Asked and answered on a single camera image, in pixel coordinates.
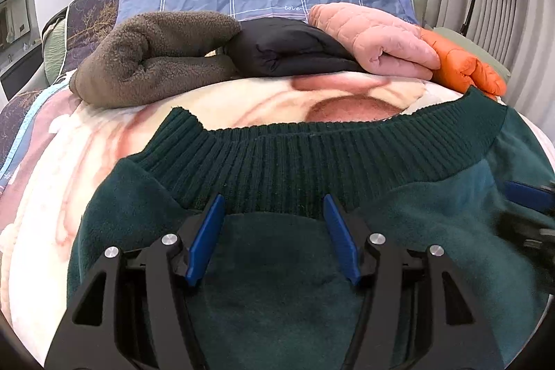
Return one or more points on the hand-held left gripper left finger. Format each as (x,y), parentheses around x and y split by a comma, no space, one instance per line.
(203,240)

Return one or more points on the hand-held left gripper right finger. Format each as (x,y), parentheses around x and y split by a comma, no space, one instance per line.
(342,240)

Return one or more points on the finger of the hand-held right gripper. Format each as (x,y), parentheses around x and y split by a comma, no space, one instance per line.
(527,196)

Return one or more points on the dark green sweatshirt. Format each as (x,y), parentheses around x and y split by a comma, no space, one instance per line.
(277,266)

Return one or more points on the cream pink printed blanket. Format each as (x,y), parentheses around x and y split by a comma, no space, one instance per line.
(86,162)

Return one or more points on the orange puffer jacket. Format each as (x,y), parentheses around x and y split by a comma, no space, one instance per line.
(468,66)

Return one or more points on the large green pillow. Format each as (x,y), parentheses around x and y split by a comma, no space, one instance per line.
(472,47)

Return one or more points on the brown fleece garment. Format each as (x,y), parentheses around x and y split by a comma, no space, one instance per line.
(143,58)

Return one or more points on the black jacket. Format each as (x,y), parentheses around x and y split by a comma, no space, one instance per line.
(290,49)

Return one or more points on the pink quilted jacket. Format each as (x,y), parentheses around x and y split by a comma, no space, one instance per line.
(373,40)

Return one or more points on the dark tree-print quilt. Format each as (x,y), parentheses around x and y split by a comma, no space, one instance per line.
(91,14)

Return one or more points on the wall mirror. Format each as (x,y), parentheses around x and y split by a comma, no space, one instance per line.
(15,21)

